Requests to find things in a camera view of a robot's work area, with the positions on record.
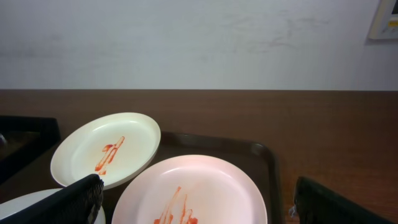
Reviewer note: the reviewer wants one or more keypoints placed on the cream plate with ketchup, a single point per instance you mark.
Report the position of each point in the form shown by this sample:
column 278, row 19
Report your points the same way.
column 116, row 147

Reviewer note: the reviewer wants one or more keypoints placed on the white plate with ketchup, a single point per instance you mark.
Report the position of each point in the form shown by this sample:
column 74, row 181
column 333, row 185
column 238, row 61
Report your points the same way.
column 16, row 205

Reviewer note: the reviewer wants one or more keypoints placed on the white wall control panel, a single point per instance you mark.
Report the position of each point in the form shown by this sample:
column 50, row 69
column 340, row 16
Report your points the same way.
column 384, row 26

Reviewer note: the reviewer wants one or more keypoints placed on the pink plate with ketchup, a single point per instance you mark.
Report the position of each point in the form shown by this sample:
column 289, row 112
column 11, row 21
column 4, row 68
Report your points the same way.
column 191, row 189

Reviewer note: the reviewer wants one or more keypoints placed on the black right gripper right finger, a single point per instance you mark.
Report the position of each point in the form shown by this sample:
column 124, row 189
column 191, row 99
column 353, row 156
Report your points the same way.
column 315, row 203

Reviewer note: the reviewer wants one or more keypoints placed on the small black tray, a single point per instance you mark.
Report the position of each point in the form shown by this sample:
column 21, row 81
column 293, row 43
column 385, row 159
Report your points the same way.
column 23, row 139

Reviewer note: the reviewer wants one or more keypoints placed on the large brown serving tray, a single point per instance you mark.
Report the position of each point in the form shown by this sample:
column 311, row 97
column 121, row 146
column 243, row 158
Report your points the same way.
column 254, row 159

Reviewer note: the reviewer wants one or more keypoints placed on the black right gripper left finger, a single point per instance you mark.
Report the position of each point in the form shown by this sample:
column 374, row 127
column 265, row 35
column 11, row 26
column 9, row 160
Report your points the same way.
column 78, row 203

